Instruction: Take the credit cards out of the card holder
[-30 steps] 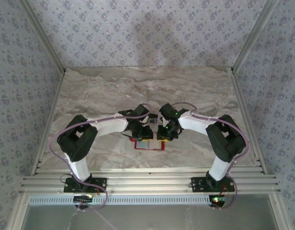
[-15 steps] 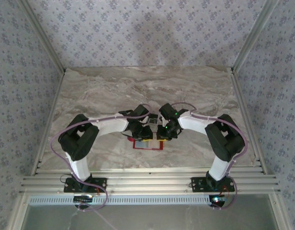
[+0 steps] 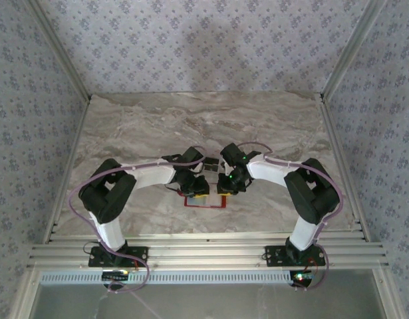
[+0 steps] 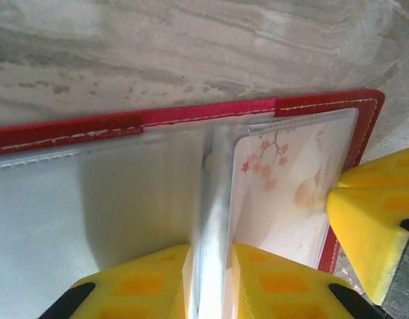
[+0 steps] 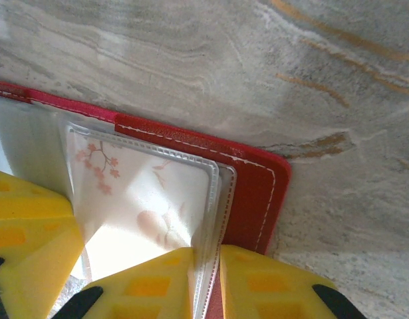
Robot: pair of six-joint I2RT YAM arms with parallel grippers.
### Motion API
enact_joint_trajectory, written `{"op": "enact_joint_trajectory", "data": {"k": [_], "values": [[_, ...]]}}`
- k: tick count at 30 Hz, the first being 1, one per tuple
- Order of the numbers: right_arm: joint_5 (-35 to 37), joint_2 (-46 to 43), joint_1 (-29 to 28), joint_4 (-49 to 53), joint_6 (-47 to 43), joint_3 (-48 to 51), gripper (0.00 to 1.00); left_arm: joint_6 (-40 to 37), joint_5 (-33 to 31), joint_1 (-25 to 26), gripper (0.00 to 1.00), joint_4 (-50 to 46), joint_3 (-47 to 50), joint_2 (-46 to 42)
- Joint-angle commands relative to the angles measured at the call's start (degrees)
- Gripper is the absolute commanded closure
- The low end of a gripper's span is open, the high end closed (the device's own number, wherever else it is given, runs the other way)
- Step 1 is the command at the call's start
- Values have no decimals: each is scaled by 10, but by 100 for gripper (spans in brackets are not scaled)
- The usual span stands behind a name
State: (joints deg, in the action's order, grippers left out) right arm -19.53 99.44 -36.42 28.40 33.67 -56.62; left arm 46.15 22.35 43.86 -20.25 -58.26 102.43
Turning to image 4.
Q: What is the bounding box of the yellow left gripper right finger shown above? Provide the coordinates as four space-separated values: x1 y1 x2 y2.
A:
229 242 378 319

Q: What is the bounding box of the red leather card holder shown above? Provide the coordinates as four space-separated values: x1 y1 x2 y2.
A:
0 88 386 319

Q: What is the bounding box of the white floral credit card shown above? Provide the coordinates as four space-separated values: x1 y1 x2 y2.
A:
227 122 356 270

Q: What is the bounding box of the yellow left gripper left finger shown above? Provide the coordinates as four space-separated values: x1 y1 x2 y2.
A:
41 244 192 319

